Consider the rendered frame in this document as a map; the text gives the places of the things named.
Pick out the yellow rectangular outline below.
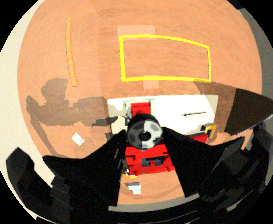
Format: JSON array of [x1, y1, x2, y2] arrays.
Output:
[[119, 35, 210, 83]]

